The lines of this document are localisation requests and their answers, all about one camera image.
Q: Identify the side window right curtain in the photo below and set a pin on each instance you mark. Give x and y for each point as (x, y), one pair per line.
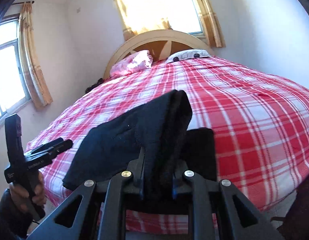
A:
(32, 71)

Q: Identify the beige wooden headboard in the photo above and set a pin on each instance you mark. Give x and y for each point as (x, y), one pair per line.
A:
(160, 43)

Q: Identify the head window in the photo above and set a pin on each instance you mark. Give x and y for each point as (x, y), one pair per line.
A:
(183, 16)

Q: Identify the pink floral pillow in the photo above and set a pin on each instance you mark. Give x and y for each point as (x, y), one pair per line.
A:
(136, 62)

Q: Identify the head window left curtain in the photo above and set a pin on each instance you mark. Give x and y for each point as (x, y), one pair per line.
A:
(141, 16)

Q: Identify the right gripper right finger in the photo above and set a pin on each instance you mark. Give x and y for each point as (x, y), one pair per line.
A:
(219, 210)

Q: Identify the side window curtain rod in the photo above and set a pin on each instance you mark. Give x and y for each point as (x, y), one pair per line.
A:
(19, 3)

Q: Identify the head window right curtain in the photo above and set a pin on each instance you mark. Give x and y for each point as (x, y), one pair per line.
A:
(210, 24)

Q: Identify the white black-dotted pillow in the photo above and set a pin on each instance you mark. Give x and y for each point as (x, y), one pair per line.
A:
(187, 54)

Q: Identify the head window curtain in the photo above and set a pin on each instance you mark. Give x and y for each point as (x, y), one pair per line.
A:
(210, 24)
(141, 16)

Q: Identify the person's left hand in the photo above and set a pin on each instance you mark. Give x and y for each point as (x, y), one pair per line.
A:
(19, 194)

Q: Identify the side window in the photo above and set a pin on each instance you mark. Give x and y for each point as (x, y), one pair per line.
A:
(14, 93)

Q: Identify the red plaid bed sheet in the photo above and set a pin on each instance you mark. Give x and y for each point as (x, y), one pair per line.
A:
(260, 122)

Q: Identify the black pants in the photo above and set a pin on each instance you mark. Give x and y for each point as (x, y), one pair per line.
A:
(160, 127)

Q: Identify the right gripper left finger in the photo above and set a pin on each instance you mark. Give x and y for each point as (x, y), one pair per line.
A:
(93, 210)

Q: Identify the black object beside bed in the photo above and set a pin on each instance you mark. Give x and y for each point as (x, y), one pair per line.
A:
(99, 82)

